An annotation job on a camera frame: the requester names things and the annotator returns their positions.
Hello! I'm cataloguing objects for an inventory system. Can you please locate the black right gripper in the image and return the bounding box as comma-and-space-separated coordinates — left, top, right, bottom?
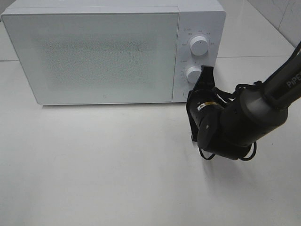
186, 65, 233, 142

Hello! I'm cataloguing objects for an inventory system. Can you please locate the round white door button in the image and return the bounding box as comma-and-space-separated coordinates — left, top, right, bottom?
183, 89, 190, 101

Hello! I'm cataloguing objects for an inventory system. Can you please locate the white microwave door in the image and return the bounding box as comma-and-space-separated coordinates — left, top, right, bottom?
2, 13, 178, 105

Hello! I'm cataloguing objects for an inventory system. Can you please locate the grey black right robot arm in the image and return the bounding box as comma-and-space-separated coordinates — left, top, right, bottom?
186, 49, 301, 161

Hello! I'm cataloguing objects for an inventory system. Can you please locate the upper white power knob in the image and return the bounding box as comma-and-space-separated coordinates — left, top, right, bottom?
189, 34, 209, 56

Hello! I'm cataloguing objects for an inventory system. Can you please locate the white microwave oven body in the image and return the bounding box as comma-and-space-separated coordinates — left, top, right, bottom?
1, 0, 226, 103

